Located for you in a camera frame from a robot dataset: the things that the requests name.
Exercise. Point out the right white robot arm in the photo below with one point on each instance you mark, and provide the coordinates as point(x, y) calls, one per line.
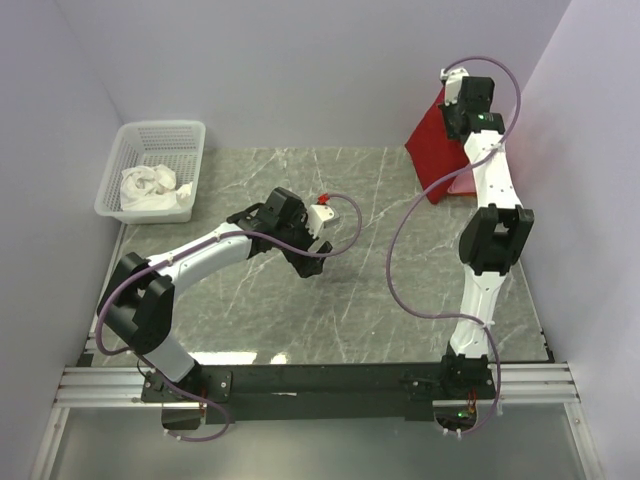
point(493, 240)

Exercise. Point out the pink folded t shirt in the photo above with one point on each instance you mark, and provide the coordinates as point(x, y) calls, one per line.
point(463, 185)

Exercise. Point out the white crumpled t shirt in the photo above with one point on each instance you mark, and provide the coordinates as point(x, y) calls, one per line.
point(155, 188)

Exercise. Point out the white plastic basket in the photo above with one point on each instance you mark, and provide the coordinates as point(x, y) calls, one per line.
point(178, 144)

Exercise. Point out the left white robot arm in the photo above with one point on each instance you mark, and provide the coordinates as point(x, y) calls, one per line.
point(139, 300)

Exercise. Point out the aluminium frame rail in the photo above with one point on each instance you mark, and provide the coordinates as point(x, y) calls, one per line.
point(522, 419)

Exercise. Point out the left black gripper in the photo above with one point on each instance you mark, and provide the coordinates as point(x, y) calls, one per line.
point(305, 265)

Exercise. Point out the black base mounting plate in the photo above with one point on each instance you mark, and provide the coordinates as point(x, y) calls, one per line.
point(314, 392)

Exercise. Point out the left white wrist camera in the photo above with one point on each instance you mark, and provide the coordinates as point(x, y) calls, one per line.
point(321, 216)

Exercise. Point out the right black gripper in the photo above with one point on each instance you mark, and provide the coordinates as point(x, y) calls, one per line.
point(446, 110)

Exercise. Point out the red t shirt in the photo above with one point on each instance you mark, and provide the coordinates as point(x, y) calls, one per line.
point(433, 155)

